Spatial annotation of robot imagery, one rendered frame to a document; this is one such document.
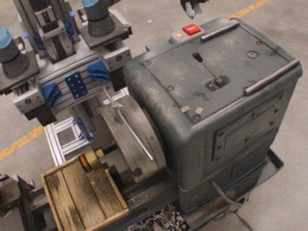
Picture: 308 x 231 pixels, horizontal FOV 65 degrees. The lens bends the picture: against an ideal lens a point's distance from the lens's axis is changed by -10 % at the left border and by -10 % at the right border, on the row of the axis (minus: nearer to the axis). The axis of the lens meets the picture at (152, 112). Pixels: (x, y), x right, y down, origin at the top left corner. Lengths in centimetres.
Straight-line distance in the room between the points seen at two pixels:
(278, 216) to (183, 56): 144
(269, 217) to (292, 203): 22
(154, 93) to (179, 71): 13
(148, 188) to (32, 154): 165
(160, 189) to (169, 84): 45
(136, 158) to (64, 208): 46
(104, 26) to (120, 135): 69
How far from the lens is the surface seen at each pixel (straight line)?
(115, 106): 82
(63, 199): 122
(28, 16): 149
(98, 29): 140
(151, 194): 114
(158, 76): 97
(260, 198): 210
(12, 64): 139
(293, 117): 257
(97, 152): 99
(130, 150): 87
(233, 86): 93
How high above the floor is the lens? 192
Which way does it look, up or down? 51 degrees down
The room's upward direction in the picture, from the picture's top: 12 degrees counter-clockwise
